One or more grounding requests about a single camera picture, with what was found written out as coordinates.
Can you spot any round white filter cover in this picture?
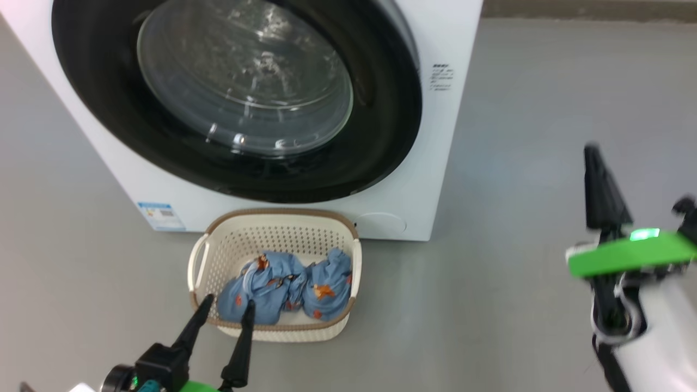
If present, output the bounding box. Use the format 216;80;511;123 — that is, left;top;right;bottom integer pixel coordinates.
355;212;407;236

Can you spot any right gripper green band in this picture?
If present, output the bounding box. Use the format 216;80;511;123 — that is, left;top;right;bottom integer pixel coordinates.
566;143;697;344

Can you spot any black round glass washer door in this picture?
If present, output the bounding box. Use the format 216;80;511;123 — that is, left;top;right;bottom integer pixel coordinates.
52;0;423;204

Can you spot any large blue cartoon print garment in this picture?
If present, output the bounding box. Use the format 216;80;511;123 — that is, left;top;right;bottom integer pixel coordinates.
217;252;308;326

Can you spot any white front-load washing machine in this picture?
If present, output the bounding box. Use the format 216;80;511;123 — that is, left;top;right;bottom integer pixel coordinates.
0;0;484;242

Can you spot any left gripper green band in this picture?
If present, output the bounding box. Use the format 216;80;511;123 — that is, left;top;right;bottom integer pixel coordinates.
103;294;256;392

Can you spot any small blue cartoon print garment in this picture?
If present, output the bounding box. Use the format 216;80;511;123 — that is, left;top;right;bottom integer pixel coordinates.
302;248;353;321

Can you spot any cream perforated laundry basket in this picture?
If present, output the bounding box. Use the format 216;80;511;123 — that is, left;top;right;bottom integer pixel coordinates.
187;208;363;342

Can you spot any blue energy label sticker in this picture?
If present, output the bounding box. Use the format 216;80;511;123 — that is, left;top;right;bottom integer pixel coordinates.
137;203;187;232

